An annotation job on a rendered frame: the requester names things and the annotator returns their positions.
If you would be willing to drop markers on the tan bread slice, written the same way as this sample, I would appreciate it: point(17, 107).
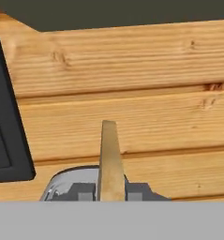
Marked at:
point(110, 162)

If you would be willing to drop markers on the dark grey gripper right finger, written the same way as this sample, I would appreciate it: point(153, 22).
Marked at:
point(138, 188)

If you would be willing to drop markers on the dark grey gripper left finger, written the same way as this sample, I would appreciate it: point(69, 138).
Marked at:
point(82, 189)

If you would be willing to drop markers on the black appliance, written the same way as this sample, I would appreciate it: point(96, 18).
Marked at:
point(5, 131)

